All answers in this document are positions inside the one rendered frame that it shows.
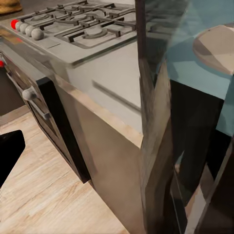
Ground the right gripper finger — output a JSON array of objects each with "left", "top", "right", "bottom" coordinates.
[{"left": 0, "top": 130, "right": 25, "bottom": 188}]

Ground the microwave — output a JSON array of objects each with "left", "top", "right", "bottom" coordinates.
[{"left": 134, "top": 0, "right": 234, "bottom": 234}]

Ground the popcorn bag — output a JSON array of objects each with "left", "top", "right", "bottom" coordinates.
[{"left": 0, "top": 0, "right": 22, "bottom": 15}]

